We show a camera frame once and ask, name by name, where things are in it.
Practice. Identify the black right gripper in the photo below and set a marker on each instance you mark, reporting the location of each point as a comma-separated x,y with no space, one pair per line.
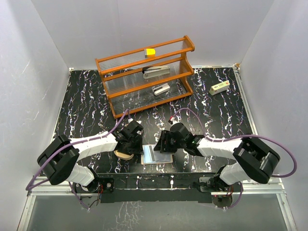
163,145

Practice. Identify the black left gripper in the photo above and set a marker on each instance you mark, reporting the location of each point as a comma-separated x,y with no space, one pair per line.
138,149

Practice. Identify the pink leather card holder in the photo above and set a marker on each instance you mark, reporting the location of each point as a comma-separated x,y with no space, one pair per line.
156,157

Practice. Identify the beige card box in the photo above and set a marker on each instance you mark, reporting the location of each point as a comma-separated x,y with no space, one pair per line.
122,143

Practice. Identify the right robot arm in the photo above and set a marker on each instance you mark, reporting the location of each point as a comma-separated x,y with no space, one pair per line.
254,160

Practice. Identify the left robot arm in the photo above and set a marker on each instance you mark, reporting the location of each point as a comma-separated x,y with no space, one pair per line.
61,156

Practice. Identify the small white stapler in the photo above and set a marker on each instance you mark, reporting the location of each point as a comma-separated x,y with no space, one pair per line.
161,89

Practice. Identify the orange wooden shelf rack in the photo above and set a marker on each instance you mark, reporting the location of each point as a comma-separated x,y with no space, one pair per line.
125,87

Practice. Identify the large grey black stapler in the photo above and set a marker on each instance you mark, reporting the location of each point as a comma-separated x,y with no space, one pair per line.
154,71

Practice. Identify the white staples box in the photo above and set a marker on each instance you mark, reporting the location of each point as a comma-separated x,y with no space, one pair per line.
220,87

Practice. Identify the yellow grey tape dispenser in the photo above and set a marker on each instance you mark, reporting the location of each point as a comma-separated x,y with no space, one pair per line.
149,53

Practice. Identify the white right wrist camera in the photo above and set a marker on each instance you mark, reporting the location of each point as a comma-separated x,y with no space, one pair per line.
172,120

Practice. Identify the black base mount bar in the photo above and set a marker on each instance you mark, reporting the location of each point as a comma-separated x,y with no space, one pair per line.
156,187

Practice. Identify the aluminium frame rail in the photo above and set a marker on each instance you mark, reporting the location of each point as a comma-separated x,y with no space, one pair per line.
275,186

